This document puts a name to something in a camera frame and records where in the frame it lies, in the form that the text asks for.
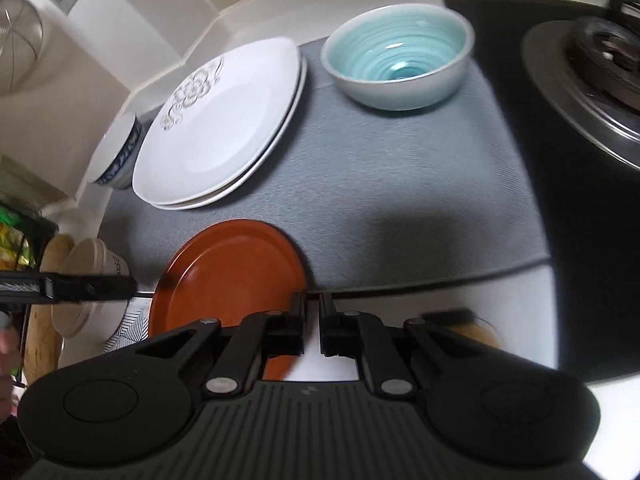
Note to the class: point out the black stovetop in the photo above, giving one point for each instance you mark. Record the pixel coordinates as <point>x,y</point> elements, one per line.
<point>575,240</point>

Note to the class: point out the plain white plate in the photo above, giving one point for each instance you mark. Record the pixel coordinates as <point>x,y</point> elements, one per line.
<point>251,178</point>

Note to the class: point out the teal glazed bowl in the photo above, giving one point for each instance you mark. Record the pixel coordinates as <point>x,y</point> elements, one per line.
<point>400,50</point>

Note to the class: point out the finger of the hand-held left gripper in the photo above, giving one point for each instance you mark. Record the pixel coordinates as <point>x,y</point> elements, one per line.
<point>92,288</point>

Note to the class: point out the green yellow packet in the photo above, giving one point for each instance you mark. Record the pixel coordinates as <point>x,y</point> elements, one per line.
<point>12,245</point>

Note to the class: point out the red-brown plate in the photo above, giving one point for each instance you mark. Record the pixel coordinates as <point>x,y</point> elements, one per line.
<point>230,270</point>

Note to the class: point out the blue patterned white bowl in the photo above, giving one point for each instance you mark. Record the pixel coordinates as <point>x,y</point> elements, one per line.
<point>117,150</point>

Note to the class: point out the dark stove burner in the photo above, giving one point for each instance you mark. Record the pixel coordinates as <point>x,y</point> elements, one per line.
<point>605,55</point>

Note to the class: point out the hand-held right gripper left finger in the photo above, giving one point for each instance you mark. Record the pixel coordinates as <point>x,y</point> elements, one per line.
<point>299,325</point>

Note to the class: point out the person's left hand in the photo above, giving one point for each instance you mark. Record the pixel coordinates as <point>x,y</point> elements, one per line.
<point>6,355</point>

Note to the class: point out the white floral plate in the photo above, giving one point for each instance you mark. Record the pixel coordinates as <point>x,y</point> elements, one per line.
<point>215,125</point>

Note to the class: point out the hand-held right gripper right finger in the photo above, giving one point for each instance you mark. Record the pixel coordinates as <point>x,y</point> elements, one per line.
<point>326,325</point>

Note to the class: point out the round wooden board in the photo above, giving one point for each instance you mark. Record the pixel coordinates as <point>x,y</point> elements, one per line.
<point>42,335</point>

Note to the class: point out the grey drying mat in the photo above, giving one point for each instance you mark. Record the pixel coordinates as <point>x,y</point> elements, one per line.
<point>400,185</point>

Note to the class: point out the round wooden coaster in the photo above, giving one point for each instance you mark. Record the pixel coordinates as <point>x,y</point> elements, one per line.
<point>477,335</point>

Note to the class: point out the beige paper cup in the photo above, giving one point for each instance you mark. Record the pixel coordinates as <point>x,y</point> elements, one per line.
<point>85,260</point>

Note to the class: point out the black striped white dish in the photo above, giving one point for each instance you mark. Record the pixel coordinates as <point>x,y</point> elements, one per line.
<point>127,330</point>

